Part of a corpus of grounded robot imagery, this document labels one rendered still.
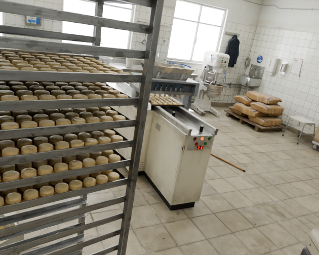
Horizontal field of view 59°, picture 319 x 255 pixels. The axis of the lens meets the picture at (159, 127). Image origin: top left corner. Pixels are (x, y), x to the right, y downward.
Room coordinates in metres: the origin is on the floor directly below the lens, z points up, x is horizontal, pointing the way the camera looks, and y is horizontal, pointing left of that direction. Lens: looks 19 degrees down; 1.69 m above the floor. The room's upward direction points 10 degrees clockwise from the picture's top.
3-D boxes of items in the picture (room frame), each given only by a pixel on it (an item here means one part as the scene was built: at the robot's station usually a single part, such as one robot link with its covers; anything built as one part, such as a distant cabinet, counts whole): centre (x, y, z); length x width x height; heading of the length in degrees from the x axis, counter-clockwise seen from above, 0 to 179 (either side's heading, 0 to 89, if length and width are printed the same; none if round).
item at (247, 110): (6.17, -1.91, 0.32); 0.72 x 0.42 x 0.17; 34
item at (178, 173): (2.76, -0.22, 0.45); 0.70 x 0.34 x 0.90; 29
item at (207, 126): (3.37, -0.05, 0.87); 2.01 x 0.03 x 0.07; 29
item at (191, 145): (2.44, -0.39, 0.77); 0.24 x 0.04 x 0.14; 119
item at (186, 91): (3.21, 0.02, 1.01); 0.72 x 0.33 x 0.34; 119
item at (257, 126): (6.27, -2.10, 0.06); 1.20 x 0.80 x 0.11; 32
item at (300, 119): (5.53, -2.83, 0.23); 0.45 x 0.45 x 0.46; 21
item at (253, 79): (7.18, -2.07, 0.93); 0.99 x 0.38 x 1.09; 30
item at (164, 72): (3.21, 0.02, 1.25); 0.56 x 0.29 x 0.14; 119
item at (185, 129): (3.23, 0.20, 0.87); 2.01 x 0.03 x 0.07; 29
